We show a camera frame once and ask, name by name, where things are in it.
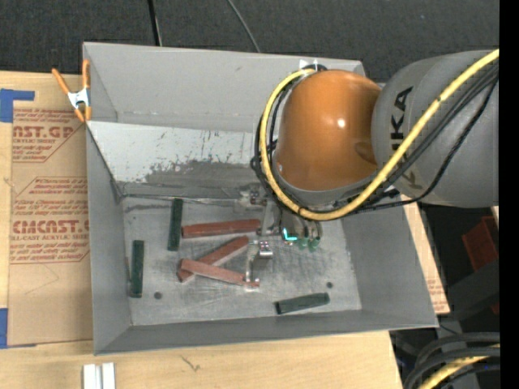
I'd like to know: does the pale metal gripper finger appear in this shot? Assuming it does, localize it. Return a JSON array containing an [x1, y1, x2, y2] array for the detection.
[[233, 189, 264, 213], [244, 240, 274, 288]]

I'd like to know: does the red-brown flat block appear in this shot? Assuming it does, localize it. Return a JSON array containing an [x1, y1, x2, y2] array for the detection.
[[176, 235, 251, 284], [179, 258, 261, 289], [180, 218, 262, 240]]

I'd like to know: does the grey metal bin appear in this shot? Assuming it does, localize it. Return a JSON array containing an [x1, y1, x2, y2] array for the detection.
[[82, 41, 440, 357]]

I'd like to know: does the dark green flat block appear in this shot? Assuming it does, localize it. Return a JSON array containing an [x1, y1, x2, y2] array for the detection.
[[129, 239, 146, 299], [274, 292, 331, 316], [167, 198, 185, 253]]

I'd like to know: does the brown cardboard board red print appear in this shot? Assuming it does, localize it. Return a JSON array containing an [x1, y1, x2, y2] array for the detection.
[[0, 70, 452, 350]]

